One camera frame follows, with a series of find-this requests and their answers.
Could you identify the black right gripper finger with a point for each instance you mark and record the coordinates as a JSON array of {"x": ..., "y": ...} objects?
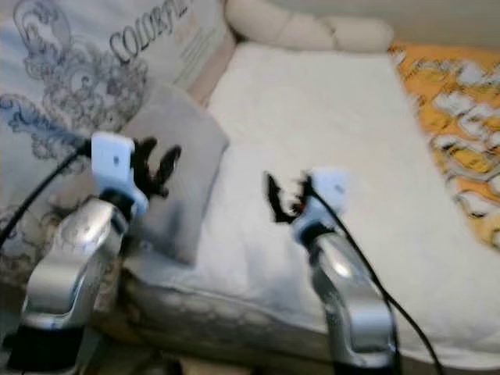
[
  {"x": 274, "y": 195},
  {"x": 305, "y": 187}
]

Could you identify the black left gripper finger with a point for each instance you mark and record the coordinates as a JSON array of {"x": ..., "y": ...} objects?
[
  {"x": 170, "y": 164},
  {"x": 142, "y": 155}
]

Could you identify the grey plush pillow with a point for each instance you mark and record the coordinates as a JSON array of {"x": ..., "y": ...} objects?
[{"x": 199, "y": 133}]

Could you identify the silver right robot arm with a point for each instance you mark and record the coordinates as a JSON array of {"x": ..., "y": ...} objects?
[{"x": 348, "y": 305}]

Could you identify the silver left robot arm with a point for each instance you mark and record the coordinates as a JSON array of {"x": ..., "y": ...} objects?
[{"x": 62, "y": 266}]

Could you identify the white quilted mattress pad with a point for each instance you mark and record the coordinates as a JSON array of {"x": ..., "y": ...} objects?
[{"x": 305, "y": 117}]

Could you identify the grey printed headboard fabric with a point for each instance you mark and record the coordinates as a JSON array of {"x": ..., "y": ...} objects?
[{"x": 62, "y": 94}]

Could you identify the beige padded bed bumper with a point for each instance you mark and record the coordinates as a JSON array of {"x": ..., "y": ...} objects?
[{"x": 215, "y": 66}]

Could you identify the grey quilted mattress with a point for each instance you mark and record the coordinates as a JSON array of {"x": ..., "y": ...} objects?
[{"x": 242, "y": 328}]

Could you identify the beige segmented bolster cushion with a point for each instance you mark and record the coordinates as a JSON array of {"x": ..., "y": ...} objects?
[{"x": 305, "y": 27}]

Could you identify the yellow cartoon print blanket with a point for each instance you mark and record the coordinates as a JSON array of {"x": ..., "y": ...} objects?
[{"x": 453, "y": 101}]

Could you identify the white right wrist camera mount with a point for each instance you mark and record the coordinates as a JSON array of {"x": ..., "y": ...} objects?
[{"x": 330, "y": 187}]

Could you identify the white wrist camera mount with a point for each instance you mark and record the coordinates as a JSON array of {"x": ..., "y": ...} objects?
[
  {"x": 113, "y": 160},
  {"x": 330, "y": 187}
]

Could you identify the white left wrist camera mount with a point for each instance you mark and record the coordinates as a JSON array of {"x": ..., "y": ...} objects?
[{"x": 113, "y": 160}]

